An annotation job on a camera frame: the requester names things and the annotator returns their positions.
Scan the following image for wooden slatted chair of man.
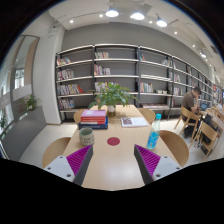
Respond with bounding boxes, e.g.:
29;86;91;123
176;107;199;139

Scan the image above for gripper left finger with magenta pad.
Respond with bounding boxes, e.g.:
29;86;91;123
45;145;93;186

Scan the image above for red book in stack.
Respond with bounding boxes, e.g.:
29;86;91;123
81;117;106;124

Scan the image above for wooden chair far left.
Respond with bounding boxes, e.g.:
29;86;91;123
73;109;85;124

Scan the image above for open magazine on table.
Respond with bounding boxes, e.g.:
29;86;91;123
121;117;148;127

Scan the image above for grey-green ceramic mug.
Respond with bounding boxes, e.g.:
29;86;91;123
79;128;95;146

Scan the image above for seated man in brown shirt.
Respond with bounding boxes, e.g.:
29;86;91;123
181;87;201;138

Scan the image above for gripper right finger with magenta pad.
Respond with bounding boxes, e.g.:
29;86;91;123
134;144;181;185

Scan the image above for wooden chair near right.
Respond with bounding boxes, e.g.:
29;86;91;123
160;130;189;166

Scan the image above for wooden chair far right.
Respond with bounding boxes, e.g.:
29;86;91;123
139;108;156;124

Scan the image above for wooden chair near left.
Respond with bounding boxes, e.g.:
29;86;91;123
42;137;70;168

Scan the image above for round dark red coaster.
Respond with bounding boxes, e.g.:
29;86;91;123
107;137;120;146

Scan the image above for pink book on top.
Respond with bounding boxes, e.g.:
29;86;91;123
81;110;106;118

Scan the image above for dark blue bottom book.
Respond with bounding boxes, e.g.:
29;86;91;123
78;116;108;130

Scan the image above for wooden slatted chair foreground right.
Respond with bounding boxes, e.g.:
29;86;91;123
194;122;218;157

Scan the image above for small plant by window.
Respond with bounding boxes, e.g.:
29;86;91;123
21;94;40;111

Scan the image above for grey wall bookshelf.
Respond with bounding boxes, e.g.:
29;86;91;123
55;44;224;122

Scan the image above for green potted plant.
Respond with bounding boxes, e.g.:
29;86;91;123
88;83;138;116

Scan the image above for blue laptop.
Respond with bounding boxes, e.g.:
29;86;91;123
200;102;208;111

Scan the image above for clear bottle with blue label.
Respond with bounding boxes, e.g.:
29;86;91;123
146;113;162;150

